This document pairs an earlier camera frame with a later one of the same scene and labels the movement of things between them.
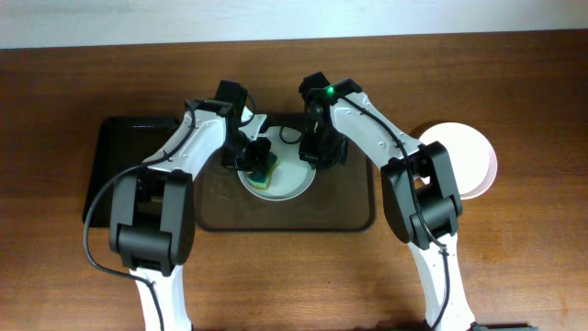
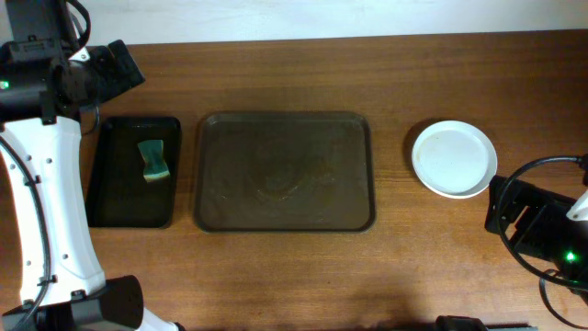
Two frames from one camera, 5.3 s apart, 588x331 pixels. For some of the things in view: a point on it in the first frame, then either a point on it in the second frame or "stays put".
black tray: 123,143 stays put
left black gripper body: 254,152 -> 105,76
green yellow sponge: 261,178 -> 154,165
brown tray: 342,197 stays put
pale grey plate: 294,174 -> 455,159
